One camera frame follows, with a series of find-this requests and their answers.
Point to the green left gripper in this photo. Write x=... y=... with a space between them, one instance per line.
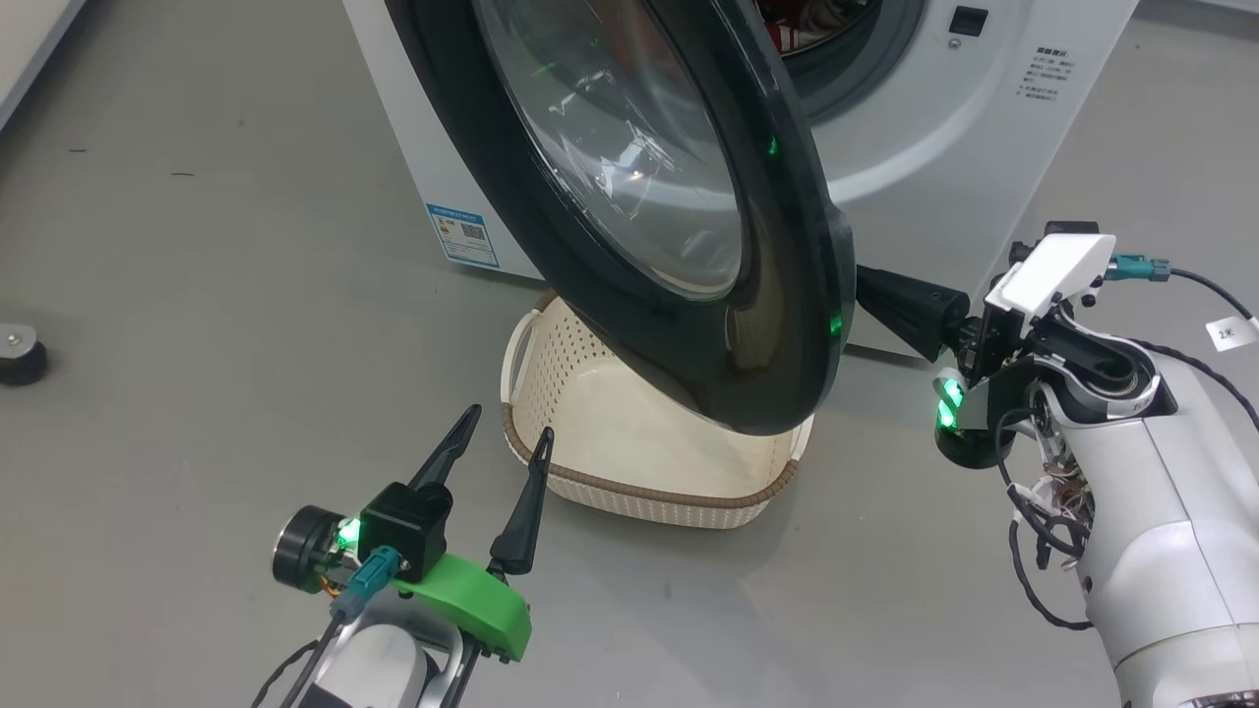
x=472 y=600

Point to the black round floor foot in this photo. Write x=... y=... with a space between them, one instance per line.
x=18 y=356

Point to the cream perforated laundry basket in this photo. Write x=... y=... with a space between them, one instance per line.
x=629 y=442

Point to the black glass washing machine door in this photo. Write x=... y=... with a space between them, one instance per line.
x=787 y=295

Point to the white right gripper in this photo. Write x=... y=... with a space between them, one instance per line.
x=1052 y=270

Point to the red numbered basketball jersey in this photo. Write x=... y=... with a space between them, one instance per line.
x=797 y=25

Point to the white front-load washing machine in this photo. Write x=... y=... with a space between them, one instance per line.
x=915 y=147

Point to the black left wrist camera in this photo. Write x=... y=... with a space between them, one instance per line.
x=403 y=526

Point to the blue energy label sticker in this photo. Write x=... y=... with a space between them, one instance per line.
x=462 y=236

